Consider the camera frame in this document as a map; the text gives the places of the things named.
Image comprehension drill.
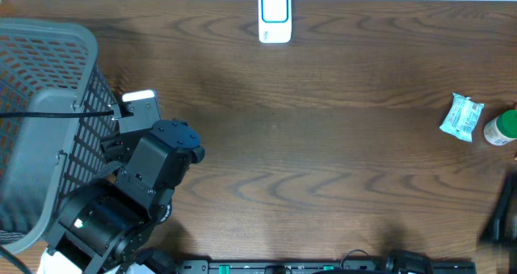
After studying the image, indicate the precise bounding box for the white barcode scanner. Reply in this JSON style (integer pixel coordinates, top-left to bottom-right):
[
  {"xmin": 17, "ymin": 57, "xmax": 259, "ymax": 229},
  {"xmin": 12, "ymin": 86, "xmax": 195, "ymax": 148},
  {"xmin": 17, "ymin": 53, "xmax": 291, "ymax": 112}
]
[{"xmin": 258, "ymin": 0, "xmax": 292, "ymax": 44}]

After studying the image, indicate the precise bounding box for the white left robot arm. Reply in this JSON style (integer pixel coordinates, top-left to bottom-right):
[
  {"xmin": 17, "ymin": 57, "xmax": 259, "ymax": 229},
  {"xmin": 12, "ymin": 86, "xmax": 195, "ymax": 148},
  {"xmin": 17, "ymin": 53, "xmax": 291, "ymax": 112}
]
[{"xmin": 38, "ymin": 96, "xmax": 205, "ymax": 273}]

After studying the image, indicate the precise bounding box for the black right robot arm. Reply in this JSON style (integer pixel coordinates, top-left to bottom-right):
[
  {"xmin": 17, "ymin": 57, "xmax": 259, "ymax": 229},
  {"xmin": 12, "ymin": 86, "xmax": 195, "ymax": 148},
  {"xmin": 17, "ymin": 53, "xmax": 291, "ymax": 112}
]
[{"xmin": 385, "ymin": 171, "xmax": 516, "ymax": 274}]

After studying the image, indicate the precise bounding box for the mint green wipes packet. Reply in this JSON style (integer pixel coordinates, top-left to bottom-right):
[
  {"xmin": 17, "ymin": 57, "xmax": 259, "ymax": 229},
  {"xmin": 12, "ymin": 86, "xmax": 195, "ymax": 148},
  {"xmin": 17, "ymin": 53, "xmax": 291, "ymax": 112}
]
[{"xmin": 439, "ymin": 93, "xmax": 484, "ymax": 142}]

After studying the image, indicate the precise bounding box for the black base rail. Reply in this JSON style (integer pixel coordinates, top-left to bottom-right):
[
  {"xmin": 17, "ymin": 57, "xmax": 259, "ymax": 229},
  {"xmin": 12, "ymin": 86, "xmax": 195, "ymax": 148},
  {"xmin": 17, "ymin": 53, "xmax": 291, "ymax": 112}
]
[{"xmin": 175, "ymin": 258, "xmax": 477, "ymax": 274}]

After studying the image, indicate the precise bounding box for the grey plastic shopping basket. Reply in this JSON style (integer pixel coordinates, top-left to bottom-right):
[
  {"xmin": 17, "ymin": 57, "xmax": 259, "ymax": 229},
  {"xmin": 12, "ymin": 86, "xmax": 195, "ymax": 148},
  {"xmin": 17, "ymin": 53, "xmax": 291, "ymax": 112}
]
[{"xmin": 1, "ymin": 19, "xmax": 117, "ymax": 254}]

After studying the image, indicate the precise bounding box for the green lid jar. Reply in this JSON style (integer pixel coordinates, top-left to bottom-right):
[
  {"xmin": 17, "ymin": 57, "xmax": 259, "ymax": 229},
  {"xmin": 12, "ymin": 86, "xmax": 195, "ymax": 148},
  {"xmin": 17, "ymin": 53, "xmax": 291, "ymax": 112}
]
[{"xmin": 483, "ymin": 110, "xmax": 517, "ymax": 146}]

